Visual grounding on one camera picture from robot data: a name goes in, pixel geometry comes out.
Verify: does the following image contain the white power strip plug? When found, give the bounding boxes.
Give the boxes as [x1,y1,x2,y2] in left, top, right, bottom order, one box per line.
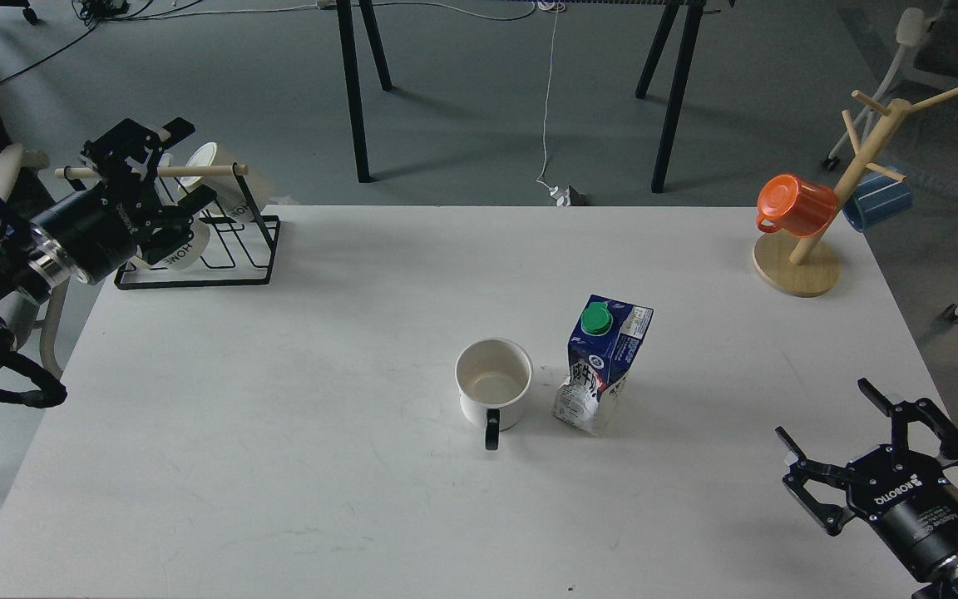
[549,186,590,207]

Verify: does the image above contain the white power cable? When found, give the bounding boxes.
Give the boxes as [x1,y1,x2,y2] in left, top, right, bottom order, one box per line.
[536,0,568,192]

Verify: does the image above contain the black table legs left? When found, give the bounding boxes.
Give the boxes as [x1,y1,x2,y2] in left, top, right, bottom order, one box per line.
[335,1,394,185]

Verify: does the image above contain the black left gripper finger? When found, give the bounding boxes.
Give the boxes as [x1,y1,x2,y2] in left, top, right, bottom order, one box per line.
[150,185,217,250]
[80,117,196,196]

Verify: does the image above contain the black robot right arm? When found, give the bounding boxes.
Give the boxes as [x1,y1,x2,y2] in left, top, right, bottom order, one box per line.
[776,379,958,598]

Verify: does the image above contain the black table legs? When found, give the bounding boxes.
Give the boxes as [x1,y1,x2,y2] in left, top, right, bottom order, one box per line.
[635,1,708,194]
[335,1,394,185]

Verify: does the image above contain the white HOME mug front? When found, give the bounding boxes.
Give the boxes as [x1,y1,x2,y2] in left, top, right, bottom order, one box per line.
[128,219,210,270]

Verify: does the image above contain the black wire mug rack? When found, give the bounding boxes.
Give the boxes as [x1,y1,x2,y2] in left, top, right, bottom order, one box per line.
[55,153,283,291]

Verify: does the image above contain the orange plastic cup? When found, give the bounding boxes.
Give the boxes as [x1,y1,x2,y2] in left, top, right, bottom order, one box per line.
[756,173,837,238]

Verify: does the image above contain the blue white milk carton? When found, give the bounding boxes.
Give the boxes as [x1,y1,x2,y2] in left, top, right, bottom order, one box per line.
[551,295,654,436]

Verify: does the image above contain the white mug with black handle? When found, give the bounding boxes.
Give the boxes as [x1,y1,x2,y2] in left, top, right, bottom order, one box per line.
[455,338,535,452]

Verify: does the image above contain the blue plastic cup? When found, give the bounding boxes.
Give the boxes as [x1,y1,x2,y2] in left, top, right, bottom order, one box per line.
[842,173,915,232]

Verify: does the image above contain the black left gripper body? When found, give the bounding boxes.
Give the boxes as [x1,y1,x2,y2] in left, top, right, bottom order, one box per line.
[32,186,171,283]

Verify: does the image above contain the grey office chair right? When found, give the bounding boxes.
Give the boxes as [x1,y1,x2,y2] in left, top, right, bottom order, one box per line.
[822,0,958,325]

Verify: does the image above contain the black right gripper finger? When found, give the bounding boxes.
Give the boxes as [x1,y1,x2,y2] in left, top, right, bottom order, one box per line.
[857,378,958,475]
[775,426,871,536]

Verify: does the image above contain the wooden mug tree stand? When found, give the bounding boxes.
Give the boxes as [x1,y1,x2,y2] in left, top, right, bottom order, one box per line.
[752,87,958,297]

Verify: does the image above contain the black table legs right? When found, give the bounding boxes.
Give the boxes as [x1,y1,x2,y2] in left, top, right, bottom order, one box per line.
[635,1,708,194]

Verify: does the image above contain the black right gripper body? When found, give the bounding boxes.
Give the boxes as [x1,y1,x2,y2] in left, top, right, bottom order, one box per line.
[849,446,958,582]

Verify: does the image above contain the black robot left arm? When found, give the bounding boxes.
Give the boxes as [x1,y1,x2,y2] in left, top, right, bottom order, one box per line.
[0,118,216,408]

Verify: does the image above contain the white HOME mug rear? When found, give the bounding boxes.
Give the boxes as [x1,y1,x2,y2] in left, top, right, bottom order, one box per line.
[179,141,277,223]

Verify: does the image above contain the white home mug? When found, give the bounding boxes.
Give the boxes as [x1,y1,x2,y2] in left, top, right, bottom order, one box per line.
[179,141,277,223]
[128,219,210,270]

